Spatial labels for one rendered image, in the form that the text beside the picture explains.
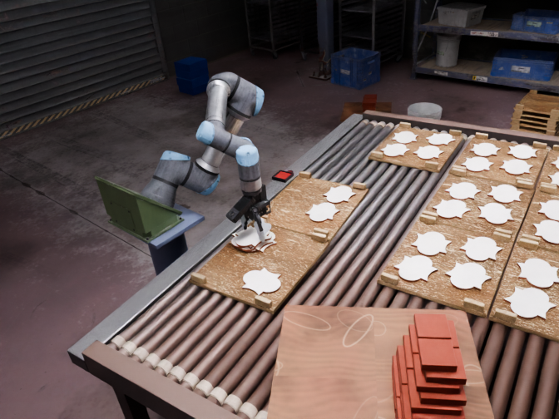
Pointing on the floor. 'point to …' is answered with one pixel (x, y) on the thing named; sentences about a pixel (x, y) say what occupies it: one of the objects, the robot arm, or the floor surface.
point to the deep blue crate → (355, 67)
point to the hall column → (325, 36)
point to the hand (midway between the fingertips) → (252, 235)
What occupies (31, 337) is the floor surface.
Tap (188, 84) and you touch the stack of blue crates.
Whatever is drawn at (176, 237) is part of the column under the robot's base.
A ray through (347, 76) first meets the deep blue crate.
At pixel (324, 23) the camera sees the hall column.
